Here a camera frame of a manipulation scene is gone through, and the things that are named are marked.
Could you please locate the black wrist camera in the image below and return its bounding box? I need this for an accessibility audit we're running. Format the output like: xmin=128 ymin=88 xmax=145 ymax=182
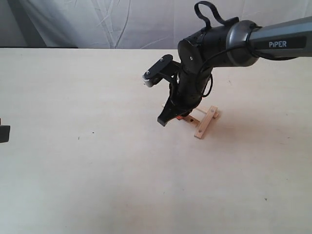
xmin=142 ymin=54 xmax=174 ymax=87

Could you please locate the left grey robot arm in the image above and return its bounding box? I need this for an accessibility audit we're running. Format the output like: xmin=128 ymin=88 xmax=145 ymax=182
xmin=0 ymin=120 xmax=11 ymax=143

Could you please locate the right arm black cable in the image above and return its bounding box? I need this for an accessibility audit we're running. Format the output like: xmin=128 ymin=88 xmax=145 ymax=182
xmin=194 ymin=0 xmax=263 ymax=98

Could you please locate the white backdrop cloth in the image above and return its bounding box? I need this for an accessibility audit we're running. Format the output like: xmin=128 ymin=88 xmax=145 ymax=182
xmin=0 ymin=0 xmax=312 ymax=50

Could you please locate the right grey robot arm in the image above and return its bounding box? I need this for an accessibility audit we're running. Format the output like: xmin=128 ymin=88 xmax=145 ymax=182
xmin=157 ymin=17 xmax=312 ymax=126

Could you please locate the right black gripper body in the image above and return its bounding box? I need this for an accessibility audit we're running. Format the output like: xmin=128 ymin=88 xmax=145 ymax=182
xmin=157 ymin=64 xmax=212 ymax=126

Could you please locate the far plain wood strip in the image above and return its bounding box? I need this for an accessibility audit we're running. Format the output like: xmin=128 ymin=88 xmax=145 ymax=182
xmin=195 ymin=108 xmax=219 ymax=119

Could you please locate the wood strip with dark magnets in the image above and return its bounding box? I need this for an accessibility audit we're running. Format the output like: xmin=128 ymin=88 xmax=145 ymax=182
xmin=194 ymin=106 xmax=218 ymax=139

